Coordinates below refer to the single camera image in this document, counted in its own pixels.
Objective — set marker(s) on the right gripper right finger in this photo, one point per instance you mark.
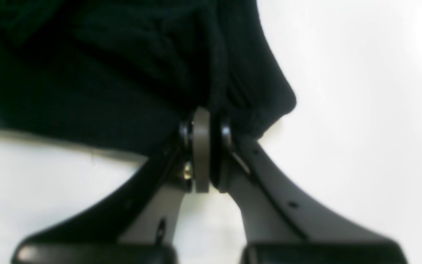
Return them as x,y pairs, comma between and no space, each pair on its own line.
282,223

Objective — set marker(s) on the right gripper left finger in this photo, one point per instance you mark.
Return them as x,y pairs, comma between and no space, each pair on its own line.
133,225

